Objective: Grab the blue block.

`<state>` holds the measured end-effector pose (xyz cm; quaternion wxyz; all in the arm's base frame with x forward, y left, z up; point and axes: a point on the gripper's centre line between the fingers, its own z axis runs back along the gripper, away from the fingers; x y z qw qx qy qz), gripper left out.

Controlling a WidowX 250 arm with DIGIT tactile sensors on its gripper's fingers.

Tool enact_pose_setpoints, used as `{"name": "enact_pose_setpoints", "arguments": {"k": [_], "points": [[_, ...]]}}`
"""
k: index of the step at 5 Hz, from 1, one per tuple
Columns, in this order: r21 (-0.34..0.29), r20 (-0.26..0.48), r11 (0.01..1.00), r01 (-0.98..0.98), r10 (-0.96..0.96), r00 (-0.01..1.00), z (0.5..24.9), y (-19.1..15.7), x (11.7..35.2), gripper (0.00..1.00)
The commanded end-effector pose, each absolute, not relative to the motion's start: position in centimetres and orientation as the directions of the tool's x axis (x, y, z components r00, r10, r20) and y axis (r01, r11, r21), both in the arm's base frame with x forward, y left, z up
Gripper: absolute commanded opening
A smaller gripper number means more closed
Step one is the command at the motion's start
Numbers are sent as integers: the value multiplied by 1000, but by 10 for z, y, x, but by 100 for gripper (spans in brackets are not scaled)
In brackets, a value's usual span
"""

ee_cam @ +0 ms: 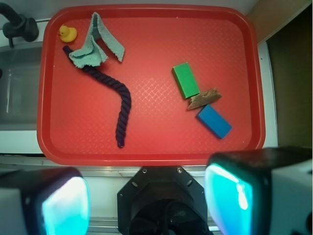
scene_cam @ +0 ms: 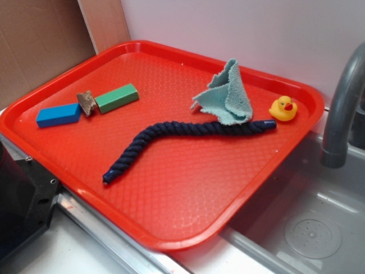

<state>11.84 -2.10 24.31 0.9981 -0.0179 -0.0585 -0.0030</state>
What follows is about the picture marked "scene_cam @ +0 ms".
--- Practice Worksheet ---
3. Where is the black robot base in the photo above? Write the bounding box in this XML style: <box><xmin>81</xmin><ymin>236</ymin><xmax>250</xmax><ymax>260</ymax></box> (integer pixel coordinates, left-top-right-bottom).
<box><xmin>1</xmin><ymin>144</ymin><xmax>60</xmax><ymax>265</ymax></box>

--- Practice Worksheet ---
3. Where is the green rectangular block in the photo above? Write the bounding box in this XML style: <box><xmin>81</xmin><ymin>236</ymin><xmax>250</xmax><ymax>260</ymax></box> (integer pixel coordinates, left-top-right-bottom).
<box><xmin>95</xmin><ymin>84</ymin><xmax>139</xmax><ymax>114</ymax></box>

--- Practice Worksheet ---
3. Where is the blue rectangular block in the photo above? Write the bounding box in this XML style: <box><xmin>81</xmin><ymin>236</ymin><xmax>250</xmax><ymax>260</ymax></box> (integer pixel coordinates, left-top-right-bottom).
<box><xmin>36</xmin><ymin>103</ymin><xmax>82</xmax><ymax>128</ymax></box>

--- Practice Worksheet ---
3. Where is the red plastic tray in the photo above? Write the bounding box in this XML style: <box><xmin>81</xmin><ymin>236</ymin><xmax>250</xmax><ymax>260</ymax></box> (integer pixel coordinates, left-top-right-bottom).
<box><xmin>1</xmin><ymin>41</ymin><xmax>325</xmax><ymax>251</ymax></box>

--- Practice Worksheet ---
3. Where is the light teal cloth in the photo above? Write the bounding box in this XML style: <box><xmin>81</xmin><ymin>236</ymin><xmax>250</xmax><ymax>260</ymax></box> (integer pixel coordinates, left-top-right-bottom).
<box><xmin>190</xmin><ymin>59</ymin><xmax>253</xmax><ymax>126</ymax></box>

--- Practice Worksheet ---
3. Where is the brown cork piece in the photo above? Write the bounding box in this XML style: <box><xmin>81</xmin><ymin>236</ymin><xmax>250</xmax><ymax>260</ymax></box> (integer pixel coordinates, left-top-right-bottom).
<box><xmin>76</xmin><ymin>91</ymin><xmax>97</xmax><ymax>117</ymax></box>

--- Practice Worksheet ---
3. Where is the yellow rubber duck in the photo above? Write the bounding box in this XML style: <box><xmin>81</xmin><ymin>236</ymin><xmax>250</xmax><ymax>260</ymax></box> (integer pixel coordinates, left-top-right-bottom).
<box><xmin>269</xmin><ymin>95</ymin><xmax>298</xmax><ymax>122</ymax></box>

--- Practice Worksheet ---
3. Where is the grey plastic sink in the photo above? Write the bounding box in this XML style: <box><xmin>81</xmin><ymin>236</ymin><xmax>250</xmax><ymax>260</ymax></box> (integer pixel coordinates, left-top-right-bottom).
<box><xmin>172</xmin><ymin>116</ymin><xmax>364</xmax><ymax>273</ymax></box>

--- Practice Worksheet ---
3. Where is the grey plastic faucet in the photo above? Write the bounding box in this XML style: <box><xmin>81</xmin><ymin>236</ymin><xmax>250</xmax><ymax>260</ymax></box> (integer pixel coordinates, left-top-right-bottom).
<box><xmin>320</xmin><ymin>43</ymin><xmax>364</xmax><ymax>168</ymax></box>

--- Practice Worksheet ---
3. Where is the brown cardboard panel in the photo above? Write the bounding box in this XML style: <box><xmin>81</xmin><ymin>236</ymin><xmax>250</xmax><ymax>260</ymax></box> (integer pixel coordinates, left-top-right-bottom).
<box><xmin>1</xmin><ymin>1</ymin><xmax>130</xmax><ymax>108</ymax></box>

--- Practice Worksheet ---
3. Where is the dark blue twisted rope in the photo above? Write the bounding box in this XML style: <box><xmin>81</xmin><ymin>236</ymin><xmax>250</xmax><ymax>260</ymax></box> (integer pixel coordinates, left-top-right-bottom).
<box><xmin>102</xmin><ymin>119</ymin><xmax>277</xmax><ymax>186</ymax></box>

